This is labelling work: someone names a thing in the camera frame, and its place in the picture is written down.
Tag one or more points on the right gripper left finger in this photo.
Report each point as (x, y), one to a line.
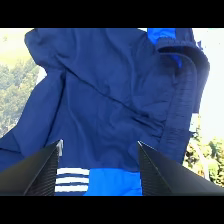
(36, 173)

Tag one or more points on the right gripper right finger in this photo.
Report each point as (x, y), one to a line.
(166, 176)

